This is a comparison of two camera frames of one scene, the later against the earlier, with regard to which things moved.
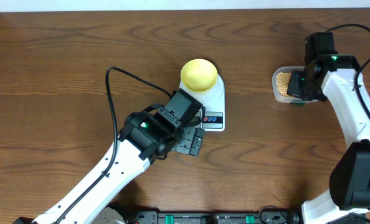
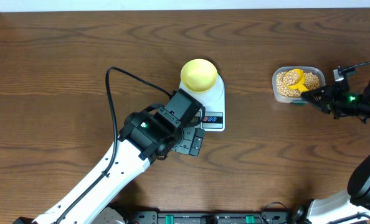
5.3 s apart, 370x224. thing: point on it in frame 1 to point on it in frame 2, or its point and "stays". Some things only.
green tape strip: x=297 y=104 stays
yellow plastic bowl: x=199 y=74 stays
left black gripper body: x=190 y=143 stays
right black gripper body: x=299 y=87 to x=350 y=102
